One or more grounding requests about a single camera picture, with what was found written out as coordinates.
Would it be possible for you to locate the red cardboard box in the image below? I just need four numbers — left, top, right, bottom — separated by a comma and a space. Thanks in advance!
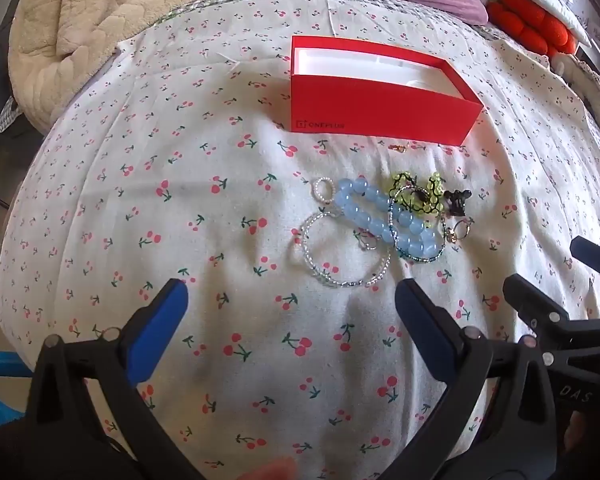
290, 35, 485, 145

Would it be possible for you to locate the blue plastic stool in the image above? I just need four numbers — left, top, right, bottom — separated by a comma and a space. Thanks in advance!
0, 350, 36, 431

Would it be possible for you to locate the beige quilted blanket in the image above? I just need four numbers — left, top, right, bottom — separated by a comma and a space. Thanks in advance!
7, 0, 251, 131

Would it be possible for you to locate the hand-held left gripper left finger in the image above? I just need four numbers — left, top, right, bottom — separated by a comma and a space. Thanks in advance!
25, 278, 206, 480

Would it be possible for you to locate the orange bobble cushion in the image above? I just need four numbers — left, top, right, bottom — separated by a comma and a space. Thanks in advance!
485, 0, 583, 59

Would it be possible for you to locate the thin teal bead bracelet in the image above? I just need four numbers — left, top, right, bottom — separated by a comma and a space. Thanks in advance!
387, 187, 442, 264

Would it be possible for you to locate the light blue bead bracelet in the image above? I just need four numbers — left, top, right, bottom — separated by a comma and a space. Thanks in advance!
332, 177, 441, 261

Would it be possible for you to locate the green bead bracelet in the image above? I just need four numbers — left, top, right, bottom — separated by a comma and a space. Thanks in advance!
390, 172, 449, 216

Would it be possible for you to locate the white fluffy cushion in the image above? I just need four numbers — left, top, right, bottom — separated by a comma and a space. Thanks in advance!
550, 52, 600, 143

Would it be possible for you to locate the clear bead bracelet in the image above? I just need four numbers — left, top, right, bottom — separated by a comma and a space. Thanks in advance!
292, 212, 393, 289

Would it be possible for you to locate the small white bead ring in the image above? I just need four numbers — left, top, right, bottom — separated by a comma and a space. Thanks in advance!
312, 177, 337, 206

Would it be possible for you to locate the cherry print bedsheet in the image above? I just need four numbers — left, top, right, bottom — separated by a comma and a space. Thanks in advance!
0, 0, 600, 480

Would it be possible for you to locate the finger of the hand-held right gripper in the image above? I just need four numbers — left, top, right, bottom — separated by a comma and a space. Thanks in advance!
569, 236, 600, 278
502, 274, 600, 346

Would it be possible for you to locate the black hair clip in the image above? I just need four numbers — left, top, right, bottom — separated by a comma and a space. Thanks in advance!
442, 189, 469, 214

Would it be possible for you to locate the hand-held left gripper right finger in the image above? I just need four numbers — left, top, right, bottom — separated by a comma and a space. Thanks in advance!
385, 279, 558, 480

